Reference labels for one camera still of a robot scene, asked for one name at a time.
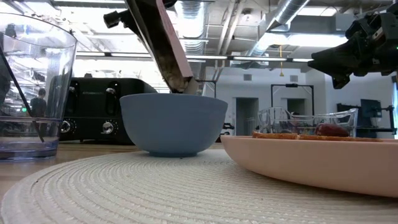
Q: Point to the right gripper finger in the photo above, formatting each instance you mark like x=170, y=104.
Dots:
x=343, y=72
x=335, y=59

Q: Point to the pink strawberry yogurt cereal box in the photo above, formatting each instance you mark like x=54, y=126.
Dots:
x=174, y=46

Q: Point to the toasted bread slice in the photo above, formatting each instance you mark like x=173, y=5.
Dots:
x=273, y=136

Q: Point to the black spoon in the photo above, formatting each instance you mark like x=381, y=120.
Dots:
x=19, y=89

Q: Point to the dark monitor on arm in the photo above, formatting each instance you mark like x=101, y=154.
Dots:
x=370, y=109

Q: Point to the red strawberry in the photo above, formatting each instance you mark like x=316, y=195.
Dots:
x=331, y=130

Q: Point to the long ceiling light strip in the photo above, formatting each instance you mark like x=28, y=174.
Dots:
x=258, y=58

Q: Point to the clear plastic container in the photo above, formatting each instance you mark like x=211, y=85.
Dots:
x=280, y=121

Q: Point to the black four-slot toaster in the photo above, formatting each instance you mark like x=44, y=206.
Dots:
x=93, y=105

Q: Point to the clear plastic cup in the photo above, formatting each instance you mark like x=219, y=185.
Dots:
x=62, y=93

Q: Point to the pink plate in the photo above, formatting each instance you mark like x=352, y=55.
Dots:
x=311, y=165

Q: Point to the person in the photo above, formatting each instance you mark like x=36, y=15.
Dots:
x=38, y=105

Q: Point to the blue bowl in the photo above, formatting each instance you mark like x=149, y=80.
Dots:
x=171, y=124

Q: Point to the white round woven placemat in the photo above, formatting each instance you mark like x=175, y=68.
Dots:
x=155, y=193

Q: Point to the black gantry frame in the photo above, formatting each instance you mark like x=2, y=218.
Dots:
x=292, y=85

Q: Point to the silver ventilation duct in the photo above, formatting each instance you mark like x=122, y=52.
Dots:
x=286, y=12

